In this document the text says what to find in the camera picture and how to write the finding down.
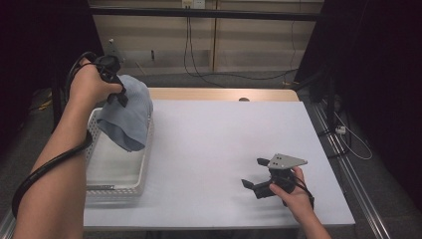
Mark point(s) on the black curtain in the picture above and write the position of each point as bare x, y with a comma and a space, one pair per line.
381, 66
40, 40

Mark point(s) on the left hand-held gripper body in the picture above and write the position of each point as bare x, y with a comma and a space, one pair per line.
111, 64

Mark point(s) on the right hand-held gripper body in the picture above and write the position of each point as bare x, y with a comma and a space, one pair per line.
282, 161

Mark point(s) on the black metal stand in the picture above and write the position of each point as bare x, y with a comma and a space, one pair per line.
330, 109
56, 99

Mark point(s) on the light blue tank top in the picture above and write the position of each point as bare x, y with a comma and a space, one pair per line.
129, 116

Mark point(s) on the wooden table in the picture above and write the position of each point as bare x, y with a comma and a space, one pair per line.
199, 94

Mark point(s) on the white perforated plastic basket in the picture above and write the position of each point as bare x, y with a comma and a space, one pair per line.
116, 169

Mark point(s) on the person's right hand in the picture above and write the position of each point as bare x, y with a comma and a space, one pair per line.
298, 202

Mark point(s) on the white wall socket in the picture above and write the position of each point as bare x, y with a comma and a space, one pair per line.
198, 4

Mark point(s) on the person's left hand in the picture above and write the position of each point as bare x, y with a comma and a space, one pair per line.
88, 86

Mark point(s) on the white plug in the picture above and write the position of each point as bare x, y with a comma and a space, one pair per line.
340, 130

